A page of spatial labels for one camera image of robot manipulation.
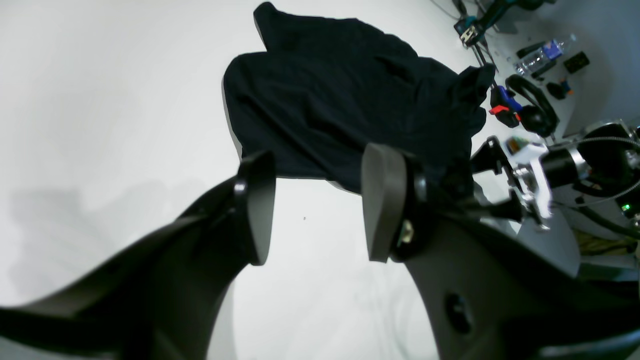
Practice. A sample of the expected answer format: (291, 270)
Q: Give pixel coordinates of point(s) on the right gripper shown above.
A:
(528, 179)

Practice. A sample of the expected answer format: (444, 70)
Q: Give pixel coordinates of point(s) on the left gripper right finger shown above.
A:
(487, 296)

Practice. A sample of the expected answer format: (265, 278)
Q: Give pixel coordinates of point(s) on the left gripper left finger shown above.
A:
(159, 298)

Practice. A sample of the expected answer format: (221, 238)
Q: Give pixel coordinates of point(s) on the black t-shirt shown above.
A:
(325, 88)

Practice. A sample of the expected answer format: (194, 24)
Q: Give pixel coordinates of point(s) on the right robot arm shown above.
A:
(595, 174)

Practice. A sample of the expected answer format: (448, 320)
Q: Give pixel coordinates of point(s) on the black headphones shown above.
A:
(538, 117)

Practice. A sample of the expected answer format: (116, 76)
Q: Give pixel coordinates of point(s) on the blue red clamp tool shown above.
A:
(504, 106)

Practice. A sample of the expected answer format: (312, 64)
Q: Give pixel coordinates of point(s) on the plastic water bottle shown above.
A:
(540, 57)

